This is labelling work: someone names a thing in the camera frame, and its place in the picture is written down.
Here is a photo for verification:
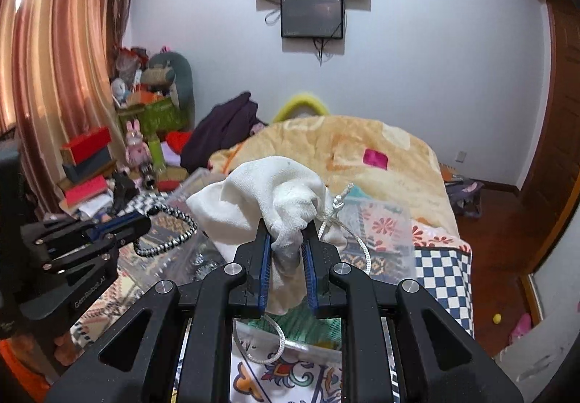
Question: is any green storage basket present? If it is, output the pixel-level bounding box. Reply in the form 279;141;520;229
117;98;189;137

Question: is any green knitted cloth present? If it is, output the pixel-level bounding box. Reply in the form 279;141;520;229
268;301;342;350

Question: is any orange fleece blanket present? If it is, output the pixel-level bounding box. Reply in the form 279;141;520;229
208;115;459;237

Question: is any purple bag on floor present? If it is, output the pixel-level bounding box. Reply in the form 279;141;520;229
445;178;484;218

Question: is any white wardrobe with hearts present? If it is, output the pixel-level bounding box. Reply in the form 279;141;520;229
496;207;579;402

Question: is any pink rabbit plush toy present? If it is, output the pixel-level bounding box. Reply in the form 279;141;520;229
125;119;152;169

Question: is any dark purple garment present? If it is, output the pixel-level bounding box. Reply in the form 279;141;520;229
180;91;261;173

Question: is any white drawstring pouch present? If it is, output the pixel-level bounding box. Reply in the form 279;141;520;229
187;156;333;316

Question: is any striped orange curtain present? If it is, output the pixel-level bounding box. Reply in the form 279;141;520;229
1;0;131;215

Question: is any red box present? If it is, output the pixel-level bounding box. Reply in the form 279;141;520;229
60;126;111;165

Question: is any patterned bed cover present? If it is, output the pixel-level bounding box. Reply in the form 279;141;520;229
54;189;475;403

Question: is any grey plush toy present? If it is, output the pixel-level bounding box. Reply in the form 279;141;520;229
140;50;195;125

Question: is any clear plastic storage bin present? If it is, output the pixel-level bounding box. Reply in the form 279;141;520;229
121;157;416;313

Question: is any small wall monitor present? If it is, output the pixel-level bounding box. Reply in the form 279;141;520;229
280;0;344;40

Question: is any brown wooden door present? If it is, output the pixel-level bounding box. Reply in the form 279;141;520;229
521;0;579;273

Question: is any yellow round cushion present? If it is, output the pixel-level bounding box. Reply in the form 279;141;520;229
272;92;329;123

